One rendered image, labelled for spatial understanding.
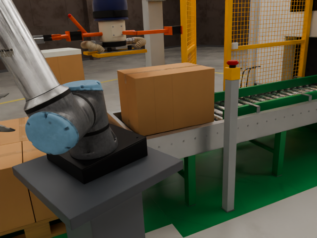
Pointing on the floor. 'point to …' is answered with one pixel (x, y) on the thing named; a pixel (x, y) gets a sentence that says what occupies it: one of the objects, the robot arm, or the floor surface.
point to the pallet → (39, 229)
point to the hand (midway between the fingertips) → (12, 112)
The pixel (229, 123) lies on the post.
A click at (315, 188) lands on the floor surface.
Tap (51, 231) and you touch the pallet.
